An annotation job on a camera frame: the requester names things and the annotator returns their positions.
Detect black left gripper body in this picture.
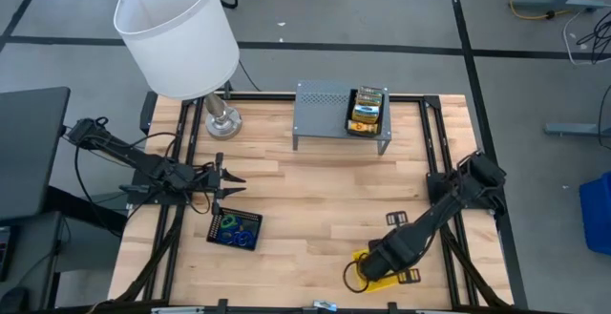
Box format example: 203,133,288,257
190,152,224,216

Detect green blue crayon box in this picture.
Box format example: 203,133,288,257
351,104,381,123

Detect black mesh plastic basket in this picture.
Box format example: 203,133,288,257
344,87,387,139
205,206,264,252

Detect black cable bundle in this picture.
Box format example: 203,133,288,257
576,10,611,66

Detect grey perforated metal shelf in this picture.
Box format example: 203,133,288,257
291,79,393,157

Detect yellow plastic basket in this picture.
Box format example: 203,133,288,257
351,248,408,294

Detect black desk top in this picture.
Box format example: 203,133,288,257
0,86,72,223

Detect black aluminium table frame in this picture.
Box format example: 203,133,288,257
107,91,517,313

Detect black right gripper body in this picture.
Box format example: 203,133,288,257
358,211,426,285

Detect black lamp cord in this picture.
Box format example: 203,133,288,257
237,59,263,93

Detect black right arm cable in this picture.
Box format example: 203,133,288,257
342,255,372,295

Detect grey desk foot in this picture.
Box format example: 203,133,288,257
544,121,611,138

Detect silver aluminium rail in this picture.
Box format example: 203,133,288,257
150,305,207,314

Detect white floor cable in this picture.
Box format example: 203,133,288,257
562,9,611,67

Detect blue plastic bin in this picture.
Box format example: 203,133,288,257
579,171,611,257

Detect white shade silver table lamp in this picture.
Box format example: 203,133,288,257
113,0,243,141

